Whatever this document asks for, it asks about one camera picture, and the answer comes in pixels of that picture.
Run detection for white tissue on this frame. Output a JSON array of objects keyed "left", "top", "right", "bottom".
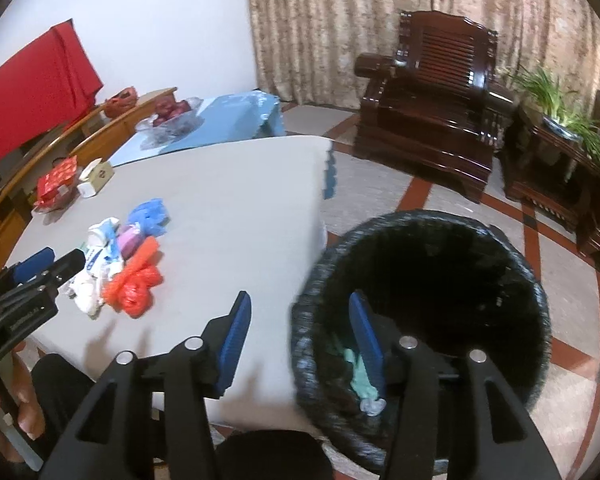
[{"left": 65, "top": 260, "right": 123, "bottom": 318}]

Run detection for red plastic bag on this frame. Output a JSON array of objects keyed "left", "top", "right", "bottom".
[{"left": 105, "top": 264, "right": 163, "bottom": 318}]

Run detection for pink plastic item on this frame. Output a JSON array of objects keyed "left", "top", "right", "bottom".
[{"left": 117, "top": 224, "right": 144, "bottom": 260}]

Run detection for orange foam fruit net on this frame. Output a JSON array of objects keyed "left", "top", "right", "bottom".
[{"left": 105, "top": 236, "right": 159, "bottom": 292}]

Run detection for blue plastic bag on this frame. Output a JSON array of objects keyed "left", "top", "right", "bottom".
[{"left": 126, "top": 198, "right": 170, "bottom": 237}]

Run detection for green rubber glove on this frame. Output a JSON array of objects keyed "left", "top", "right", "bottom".
[{"left": 342, "top": 348, "right": 387, "bottom": 417}]

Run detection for trash bin with black bag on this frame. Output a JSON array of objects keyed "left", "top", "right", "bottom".
[{"left": 290, "top": 209, "right": 559, "bottom": 479}]

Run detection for person left hand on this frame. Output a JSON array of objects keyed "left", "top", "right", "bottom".
[{"left": 0, "top": 341, "right": 45, "bottom": 472}]

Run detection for red candy packet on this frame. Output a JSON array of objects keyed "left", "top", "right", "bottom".
[{"left": 36, "top": 156, "right": 79, "bottom": 200}]

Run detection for tissue box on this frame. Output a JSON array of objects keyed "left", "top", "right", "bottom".
[{"left": 76, "top": 158, "right": 114, "bottom": 198}]

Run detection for beige tablecloth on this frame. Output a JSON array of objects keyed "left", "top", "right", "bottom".
[{"left": 10, "top": 136, "right": 332, "bottom": 431}]

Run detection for red cloth cover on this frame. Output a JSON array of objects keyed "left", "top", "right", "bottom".
[{"left": 0, "top": 21, "right": 102, "bottom": 159}]

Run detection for red basket on cabinet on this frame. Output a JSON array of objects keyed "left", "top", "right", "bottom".
[{"left": 102, "top": 87, "right": 138, "bottom": 119}]

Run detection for glass fruit bowl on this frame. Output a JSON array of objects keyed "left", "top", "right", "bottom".
[{"left": 135, "top": 98, "right": 204, "bottom": 150}]

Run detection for red apples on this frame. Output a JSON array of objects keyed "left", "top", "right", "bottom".
[{"left": 152, "top": 96, "right": 192, "bottom": 127}]

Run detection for blue tablecloth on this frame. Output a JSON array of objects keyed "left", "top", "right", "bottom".
[{"left": 108, "top": 90, "right": 286, "bottom": 168}]

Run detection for dark wooden side table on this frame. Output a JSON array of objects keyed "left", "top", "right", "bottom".
[{"left": 500, "top": 105, "right": 600, "bottom": 232}]

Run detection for green potted plant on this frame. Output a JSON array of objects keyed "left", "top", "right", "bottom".
[{"left": 505, "top": 65, "right": 600, "bottom": 170}]

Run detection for dark wooden armchair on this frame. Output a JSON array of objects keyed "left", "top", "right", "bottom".
[{"left": 354, "top": 11, "right": 517, "bottom": 203}]

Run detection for beige patterned curtain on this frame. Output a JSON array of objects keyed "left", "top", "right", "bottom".
[{"left": 249, "top": 0, "right": 600, "bottom": 112}]

